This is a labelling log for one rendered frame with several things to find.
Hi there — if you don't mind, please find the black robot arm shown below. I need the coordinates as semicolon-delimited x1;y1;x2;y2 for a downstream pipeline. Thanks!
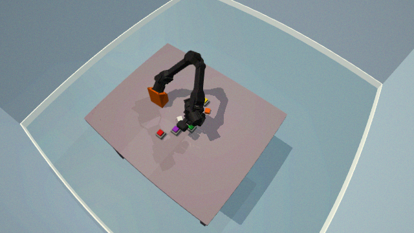
151;50;206;126

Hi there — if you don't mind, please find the green button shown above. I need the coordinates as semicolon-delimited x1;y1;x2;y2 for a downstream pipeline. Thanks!
187;125;197;133

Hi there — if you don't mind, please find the red button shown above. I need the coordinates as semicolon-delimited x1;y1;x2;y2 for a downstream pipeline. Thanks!
155;129;166;139

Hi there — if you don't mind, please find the yellow button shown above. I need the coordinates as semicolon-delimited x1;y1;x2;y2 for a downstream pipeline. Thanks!
203;98;210;107

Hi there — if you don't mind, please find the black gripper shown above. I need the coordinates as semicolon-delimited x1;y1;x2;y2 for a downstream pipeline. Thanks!
177;108;204;132

